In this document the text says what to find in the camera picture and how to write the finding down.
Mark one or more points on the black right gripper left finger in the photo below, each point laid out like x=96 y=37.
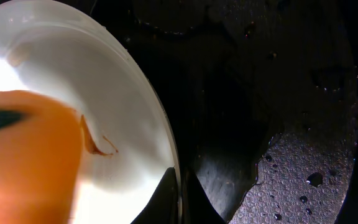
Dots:
x=162 y=207

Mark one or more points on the light blue plate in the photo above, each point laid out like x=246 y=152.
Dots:
x=56 y=50

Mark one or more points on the black round tray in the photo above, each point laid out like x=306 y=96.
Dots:
x=261 y=98

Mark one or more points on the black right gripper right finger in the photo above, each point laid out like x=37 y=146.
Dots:
x=197 y=208

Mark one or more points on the green and yellow sponge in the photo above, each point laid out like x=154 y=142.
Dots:
x=39 y=159

